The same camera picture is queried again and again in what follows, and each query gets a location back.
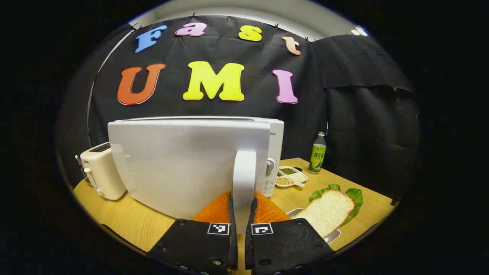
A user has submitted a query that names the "white divided bean dish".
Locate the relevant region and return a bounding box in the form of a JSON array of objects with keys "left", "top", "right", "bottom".
[{"left": 275, "top": 166, "right": 308, "bottom": 188}]

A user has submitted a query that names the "white toaster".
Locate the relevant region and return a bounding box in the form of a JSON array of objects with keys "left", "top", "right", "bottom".
[{"left": 79, "top": 142, "right": 127, "bottom": 201}]

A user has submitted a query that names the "green drink bottle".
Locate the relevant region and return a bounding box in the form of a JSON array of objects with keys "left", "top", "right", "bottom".
[{"left": 308, "top": 132, "right": 327, "bottom": 175}]

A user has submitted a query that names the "white microwave oven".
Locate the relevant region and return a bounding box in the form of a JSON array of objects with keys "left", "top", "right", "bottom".
[{"left": 108, "top": 116, "right": 285, "bottom": 234}]

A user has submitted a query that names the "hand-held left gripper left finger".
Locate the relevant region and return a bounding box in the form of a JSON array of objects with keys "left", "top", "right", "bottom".
[{"left": 147, "top": 192, "right": 238, "bottom": 275}]

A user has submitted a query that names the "black backdrop cloth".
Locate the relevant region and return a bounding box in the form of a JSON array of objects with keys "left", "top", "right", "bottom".
[{"left": 55, "top": 15, "right": 421, "bottom": 199}]

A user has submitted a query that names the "white rectangular tray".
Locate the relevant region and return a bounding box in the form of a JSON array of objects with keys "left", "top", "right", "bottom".
[{"left": 287, "top": 208, "right": 341, "bottom": 245}]

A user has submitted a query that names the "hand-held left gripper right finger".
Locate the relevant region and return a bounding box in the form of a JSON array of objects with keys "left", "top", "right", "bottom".
[{"left": 244, "top": 192, "right": 336, "bottom": 275}]

